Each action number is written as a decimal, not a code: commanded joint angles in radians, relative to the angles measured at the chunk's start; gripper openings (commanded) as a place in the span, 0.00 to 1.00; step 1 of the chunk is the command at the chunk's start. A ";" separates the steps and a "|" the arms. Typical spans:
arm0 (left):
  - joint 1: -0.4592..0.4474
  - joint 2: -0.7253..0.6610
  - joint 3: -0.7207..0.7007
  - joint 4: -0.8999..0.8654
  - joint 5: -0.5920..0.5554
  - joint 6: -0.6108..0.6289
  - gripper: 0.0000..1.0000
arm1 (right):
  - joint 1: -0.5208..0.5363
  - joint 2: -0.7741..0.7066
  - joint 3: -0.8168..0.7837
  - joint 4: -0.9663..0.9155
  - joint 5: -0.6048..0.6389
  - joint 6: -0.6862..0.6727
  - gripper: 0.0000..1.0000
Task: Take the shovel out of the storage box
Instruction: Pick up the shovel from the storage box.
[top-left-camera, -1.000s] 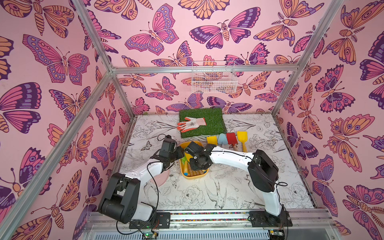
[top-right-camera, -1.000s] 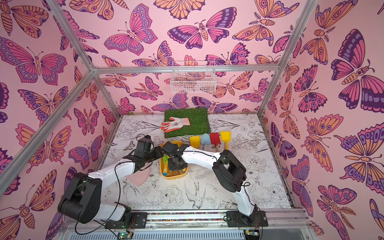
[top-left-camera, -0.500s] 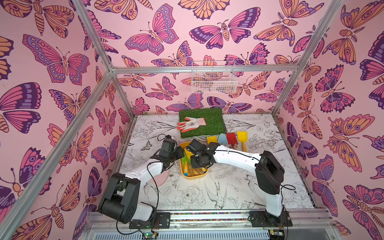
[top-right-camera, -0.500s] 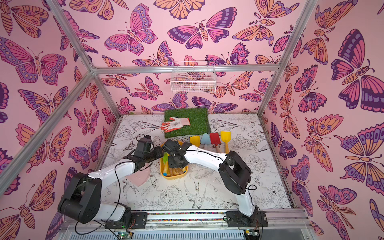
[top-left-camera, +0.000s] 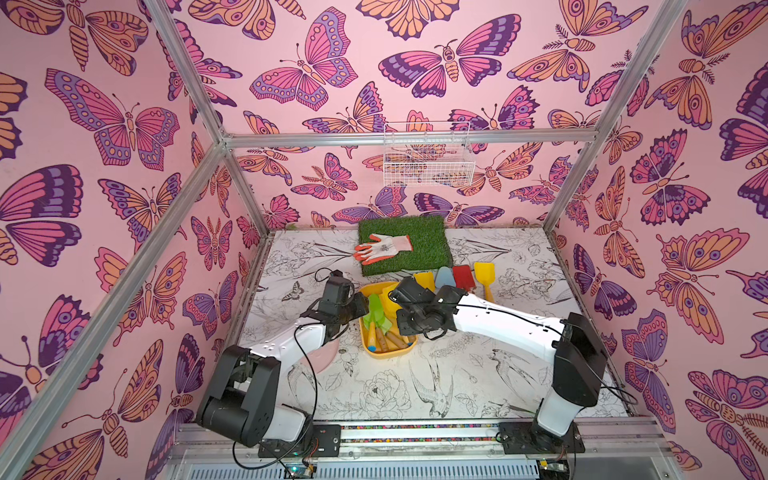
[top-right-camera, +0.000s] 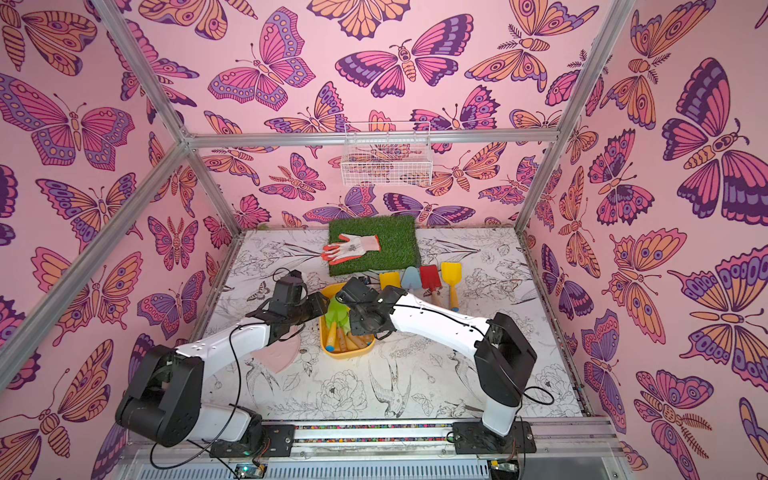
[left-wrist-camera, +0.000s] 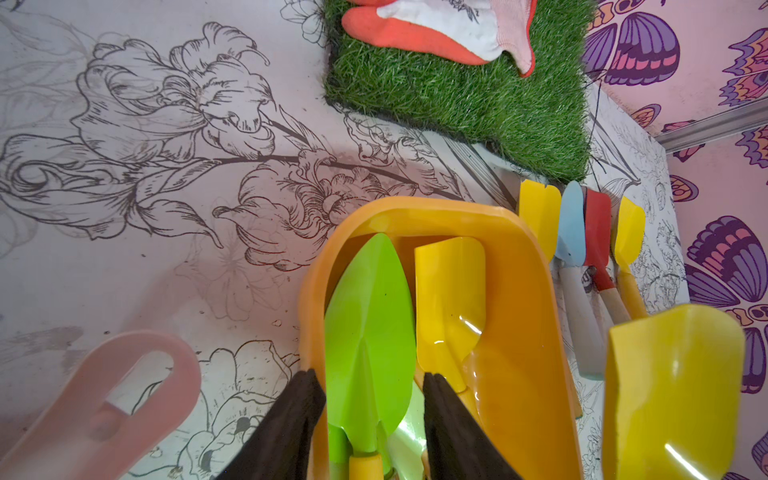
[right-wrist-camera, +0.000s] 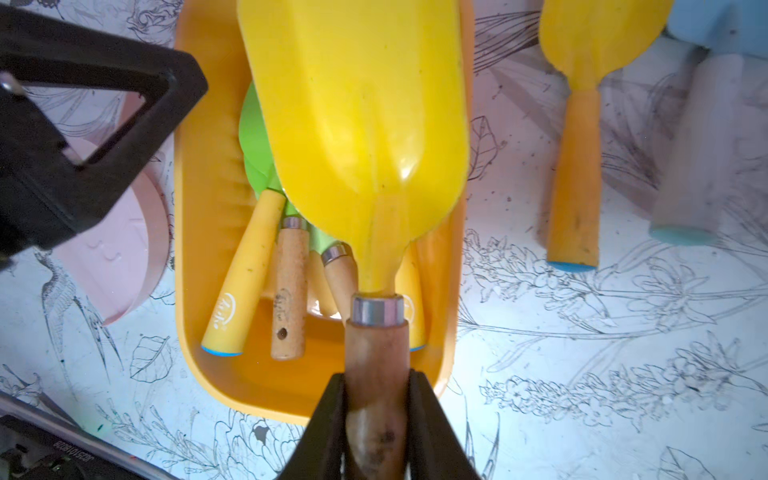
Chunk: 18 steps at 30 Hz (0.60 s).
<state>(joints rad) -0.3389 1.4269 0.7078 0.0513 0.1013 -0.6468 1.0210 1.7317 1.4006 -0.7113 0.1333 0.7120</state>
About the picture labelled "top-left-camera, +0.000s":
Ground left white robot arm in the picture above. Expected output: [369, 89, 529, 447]
[195, 293, 369, 447]

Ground green artificial grass mat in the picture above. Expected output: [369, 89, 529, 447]
[353, 216, 454, 276]

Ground white orange gardening glove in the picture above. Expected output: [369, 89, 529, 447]
[353, 234, 413, 265]

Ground yellow plastic storage box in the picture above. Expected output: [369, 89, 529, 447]
[358, 282, 418, 359]

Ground red shovel wooden handle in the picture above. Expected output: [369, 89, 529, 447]
[452, 265, 476, 293]

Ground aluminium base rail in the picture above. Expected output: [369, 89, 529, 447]
[161, 417, 685, 479]

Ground white wire basket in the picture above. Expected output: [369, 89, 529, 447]
[381, 130, 476, 188]

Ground green trowel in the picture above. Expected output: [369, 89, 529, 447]
[363, 294, 392, 353]

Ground yellow shovel blue-tipped handle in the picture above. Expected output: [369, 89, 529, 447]
[413, 271, 436, 292]

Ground light blue trowel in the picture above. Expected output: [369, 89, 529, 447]
[434, 266, 456, 291]

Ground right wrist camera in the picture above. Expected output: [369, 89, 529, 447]
[387, 276, 435, 308]

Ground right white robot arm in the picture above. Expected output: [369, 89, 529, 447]
[387, 279, 608, 454]

